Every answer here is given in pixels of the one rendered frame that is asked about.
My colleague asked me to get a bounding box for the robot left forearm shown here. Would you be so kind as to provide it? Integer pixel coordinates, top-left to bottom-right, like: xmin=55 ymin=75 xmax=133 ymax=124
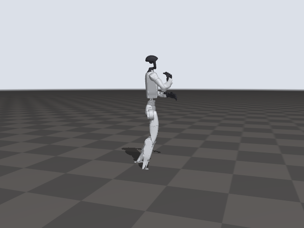
xmin=158 ymin=91 xmax=166 ymax=97

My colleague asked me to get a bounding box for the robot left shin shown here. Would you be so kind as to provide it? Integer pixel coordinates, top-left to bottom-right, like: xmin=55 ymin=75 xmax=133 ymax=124
xmin=137 ymin=141 xmax=156 ymax=162

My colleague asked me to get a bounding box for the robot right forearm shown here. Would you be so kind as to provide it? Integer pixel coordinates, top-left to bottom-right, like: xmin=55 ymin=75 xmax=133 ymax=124
xmin=163 ymin=77 xmax=172 ymax=89

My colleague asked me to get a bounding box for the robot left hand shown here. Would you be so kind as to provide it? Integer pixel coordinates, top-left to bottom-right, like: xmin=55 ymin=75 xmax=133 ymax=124
xmin=163 ymin=92 xmax=177 ymax=101

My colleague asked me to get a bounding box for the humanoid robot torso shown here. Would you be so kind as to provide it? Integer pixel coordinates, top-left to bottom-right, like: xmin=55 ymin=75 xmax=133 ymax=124
xmin=145 ymin=70 xmax=158 ymax=115

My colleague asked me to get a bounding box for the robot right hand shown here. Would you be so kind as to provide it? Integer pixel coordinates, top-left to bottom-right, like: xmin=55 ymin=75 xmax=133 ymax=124
xmin=163 ymin=72 xmax=172 ymax=81

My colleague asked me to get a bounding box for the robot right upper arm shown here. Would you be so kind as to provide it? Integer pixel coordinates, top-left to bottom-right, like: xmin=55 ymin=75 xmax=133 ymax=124
xmin=149 ymin=72 xmax=168 ymax=92

